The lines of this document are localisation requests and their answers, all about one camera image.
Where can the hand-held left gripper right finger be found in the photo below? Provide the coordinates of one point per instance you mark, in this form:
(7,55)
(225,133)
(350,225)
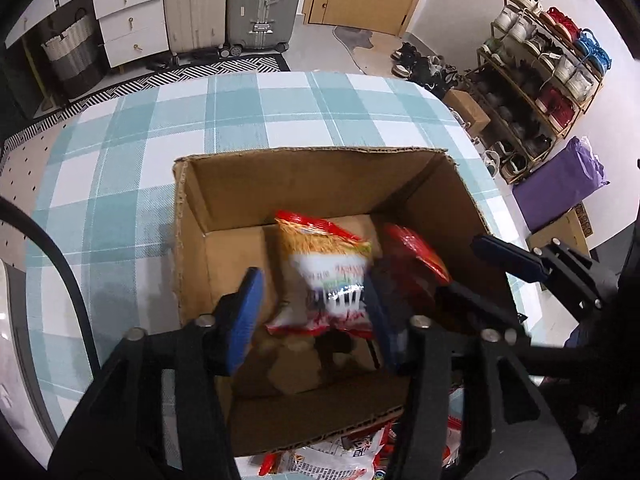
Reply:
(382,320)

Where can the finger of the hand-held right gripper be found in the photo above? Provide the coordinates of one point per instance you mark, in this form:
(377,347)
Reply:
(505,257)
(475,305)

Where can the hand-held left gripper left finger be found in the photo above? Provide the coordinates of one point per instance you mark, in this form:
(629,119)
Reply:
(247,305)

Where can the plain red snack packet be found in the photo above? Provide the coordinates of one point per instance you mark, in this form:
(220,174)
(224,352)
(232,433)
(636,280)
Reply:
(415,255)

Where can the orange white snack packet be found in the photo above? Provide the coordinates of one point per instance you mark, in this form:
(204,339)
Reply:
(320,260)

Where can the brown cardboard box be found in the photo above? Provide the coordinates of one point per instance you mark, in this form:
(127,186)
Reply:
(300,185)

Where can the printed cardboard box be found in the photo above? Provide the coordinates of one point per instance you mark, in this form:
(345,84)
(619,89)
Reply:
(565,232)

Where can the purple bag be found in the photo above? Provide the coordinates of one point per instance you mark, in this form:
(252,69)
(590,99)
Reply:
(560,185)

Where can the wooden shoe rack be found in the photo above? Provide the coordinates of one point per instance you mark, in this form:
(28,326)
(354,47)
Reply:
(560,135)

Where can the pile of snack packets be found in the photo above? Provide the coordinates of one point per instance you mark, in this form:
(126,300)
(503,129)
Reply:
(325,460)

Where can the small plain cardboard box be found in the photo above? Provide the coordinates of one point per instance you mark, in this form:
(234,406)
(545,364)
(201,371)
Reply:
(467,110)

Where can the teal white checked tablecloth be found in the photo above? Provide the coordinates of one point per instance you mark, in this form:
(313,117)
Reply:
(200,120)

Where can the pile of dark shoes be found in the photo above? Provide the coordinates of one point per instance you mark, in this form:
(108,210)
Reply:
(425,67)

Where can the shoe rack with shoes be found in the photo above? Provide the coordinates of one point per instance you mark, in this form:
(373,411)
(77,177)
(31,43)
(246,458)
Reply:
(520,27)

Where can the grey beige floor mat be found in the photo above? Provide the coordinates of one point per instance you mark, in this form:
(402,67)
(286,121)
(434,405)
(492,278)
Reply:
(352,37)

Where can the grey suitcase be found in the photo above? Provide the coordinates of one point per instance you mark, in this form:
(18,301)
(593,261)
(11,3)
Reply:
(260,5)

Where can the woven laundry basket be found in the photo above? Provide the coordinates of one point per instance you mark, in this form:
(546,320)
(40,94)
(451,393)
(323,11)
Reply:
(75,55)

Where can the beige suitcase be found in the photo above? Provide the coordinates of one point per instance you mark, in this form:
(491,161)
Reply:
(195,5)

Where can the white drawer cabinet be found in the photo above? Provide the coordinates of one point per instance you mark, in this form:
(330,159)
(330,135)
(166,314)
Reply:
(130,10)

